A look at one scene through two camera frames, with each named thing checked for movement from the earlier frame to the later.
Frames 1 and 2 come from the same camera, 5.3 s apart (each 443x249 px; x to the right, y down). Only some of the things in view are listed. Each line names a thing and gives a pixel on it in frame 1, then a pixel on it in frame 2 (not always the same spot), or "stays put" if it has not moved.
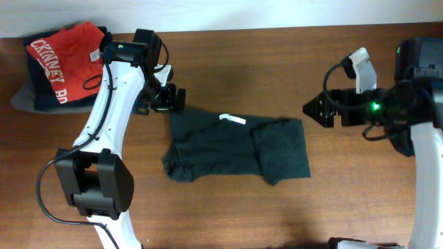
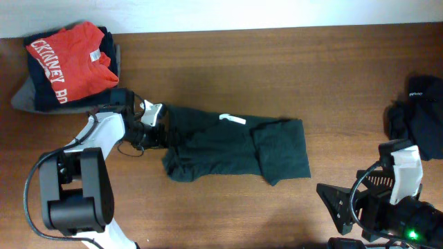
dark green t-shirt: x=205 y=143 stays put
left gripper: x=167 y=103 → x=158 y=141
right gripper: x=329 y=110 → x=374 y=200
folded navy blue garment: x=45 y=97 stays put
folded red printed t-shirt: x=72 y=58 stays put
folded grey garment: x=24 y=100 stays put
